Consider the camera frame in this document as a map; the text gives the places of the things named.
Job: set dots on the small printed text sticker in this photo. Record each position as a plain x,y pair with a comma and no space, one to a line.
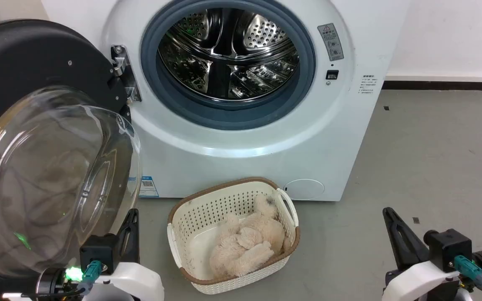
368,85

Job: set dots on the grey warning label sticker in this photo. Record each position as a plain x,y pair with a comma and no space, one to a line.
331,42

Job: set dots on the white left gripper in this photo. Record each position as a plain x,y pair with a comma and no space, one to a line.
136,280

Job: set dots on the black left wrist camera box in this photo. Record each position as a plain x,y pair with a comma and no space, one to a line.
98,253

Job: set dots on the black washer door glass bowl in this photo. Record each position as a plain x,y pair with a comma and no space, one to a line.
36,175

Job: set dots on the white front-load washing machine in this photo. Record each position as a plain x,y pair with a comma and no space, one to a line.
232,159

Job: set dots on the black wall baseboard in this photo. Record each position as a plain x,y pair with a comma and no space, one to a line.
446,85

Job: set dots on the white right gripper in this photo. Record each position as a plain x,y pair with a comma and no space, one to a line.
416,282

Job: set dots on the metal door hinge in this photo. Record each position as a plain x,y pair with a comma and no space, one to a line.
124,71

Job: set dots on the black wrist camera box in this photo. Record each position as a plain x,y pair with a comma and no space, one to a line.
448,248
98,253

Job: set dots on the blue white energy label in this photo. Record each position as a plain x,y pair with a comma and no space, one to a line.
149,187

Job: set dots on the beige plush toy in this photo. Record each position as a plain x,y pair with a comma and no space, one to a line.
245,246

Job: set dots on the round white filter cover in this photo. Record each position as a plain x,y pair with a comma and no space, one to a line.
303,189

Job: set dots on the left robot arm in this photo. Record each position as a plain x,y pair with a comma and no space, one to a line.
50,284

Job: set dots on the black door latch slot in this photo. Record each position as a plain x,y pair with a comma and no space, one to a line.
332,75

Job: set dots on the cream plastic laundry basket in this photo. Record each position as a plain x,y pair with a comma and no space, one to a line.
199,217

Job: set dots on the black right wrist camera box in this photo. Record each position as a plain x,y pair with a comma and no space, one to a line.
448,248

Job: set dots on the stainless steel washer drum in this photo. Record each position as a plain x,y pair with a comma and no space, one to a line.
224,54

